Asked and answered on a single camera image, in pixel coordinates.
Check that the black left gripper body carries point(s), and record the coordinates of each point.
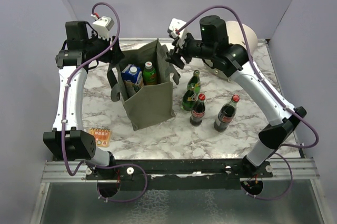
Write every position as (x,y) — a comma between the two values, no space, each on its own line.
(110,55)

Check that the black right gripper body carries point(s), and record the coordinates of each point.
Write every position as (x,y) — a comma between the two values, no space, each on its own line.
(192,47)

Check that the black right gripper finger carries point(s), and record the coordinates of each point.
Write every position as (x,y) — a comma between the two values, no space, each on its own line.
(184,56)
(175,59)

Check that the blue white beverage carton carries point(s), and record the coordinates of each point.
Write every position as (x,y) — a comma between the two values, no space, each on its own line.
(133,79)

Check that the green tea plastic bottle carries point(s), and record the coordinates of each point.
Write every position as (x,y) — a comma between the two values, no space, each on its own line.
(149,74)

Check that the green glass bottle front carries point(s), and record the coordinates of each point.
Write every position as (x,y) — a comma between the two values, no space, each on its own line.
(189,98)

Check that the green glass bottle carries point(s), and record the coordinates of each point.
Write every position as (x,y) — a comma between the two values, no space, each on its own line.
(189,98)
(195,82)

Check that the olive green canvas bag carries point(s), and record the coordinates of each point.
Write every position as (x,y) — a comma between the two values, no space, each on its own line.
(152,104)

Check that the cola glass bottle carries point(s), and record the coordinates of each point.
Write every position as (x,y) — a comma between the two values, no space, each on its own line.
(226,114)
(198,110)

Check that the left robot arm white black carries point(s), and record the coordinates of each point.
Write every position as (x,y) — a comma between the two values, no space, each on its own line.
(84,43)

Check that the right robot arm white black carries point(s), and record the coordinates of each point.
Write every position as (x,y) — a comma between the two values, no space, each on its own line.
(233,60)

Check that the green glass bottle rear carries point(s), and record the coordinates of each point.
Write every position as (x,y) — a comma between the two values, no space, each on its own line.
(195,82)

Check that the cream cylinder with orange face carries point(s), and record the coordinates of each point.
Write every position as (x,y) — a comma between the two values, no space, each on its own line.
(236,37)

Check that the orange small notepad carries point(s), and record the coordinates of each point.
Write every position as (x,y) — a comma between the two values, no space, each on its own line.
(102,136)

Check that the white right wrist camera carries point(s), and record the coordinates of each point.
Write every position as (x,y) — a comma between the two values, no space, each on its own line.
(177,32)

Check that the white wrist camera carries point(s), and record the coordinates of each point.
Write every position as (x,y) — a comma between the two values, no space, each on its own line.
(102,25)
(177,32)

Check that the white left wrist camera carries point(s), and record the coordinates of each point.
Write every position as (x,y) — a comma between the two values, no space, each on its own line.
(102,25)

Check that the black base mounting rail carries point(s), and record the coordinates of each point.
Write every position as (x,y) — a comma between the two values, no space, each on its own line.
(178,174)

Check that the aluminium frame rail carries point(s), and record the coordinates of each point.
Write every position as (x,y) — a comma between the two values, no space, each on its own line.
(278,169)

